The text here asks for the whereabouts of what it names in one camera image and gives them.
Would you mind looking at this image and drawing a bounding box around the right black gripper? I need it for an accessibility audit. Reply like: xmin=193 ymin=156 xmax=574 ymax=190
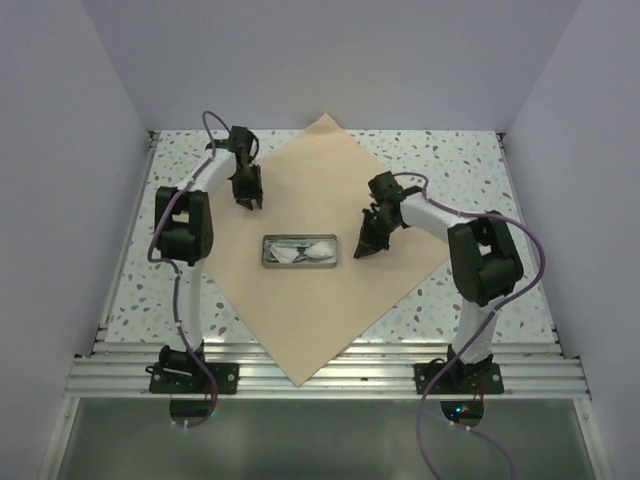
xmin=355 ymin=208 xmax=400 ymax=259

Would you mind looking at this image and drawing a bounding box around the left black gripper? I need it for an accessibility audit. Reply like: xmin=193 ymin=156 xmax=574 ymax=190
xmin=231 ymin=163 xmax=264 ymax=210

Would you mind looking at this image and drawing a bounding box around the metal instrument tray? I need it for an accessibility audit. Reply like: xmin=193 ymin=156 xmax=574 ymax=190
xmin=261 ymin=234 xmax=339 ymax=269

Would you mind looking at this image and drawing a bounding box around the beige cloth mat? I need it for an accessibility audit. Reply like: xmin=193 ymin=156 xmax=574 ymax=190
xmin=205 ymin=116 xmax=449 ymax=385

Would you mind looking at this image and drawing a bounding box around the green white packet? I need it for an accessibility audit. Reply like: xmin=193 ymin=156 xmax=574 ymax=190
xmin=272 ymin=238 xmax=314 ymax=250

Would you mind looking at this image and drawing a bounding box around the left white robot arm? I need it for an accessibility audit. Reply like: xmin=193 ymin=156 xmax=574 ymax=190
xmin=147 ymin=126 xmax=263 ymax=393

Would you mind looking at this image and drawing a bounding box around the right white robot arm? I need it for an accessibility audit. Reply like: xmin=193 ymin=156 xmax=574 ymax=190
xmin=354 ymin=171 xmax=524 ymax=393

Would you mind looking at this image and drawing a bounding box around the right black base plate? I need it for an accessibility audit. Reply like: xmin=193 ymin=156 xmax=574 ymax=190
xmin=413 ymin=357 xmax=506 ymax=397

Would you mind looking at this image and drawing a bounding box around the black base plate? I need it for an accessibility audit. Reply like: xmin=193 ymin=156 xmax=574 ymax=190
xmin=413 ymin=357 xmax=506 ymax=397
xmin=145 ymin=346 xmax=239 ymax=395

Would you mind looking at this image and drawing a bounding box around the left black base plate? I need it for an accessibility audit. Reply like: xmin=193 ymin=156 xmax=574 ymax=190
xmin=145 ymin=346 xmax=239 ymax=395

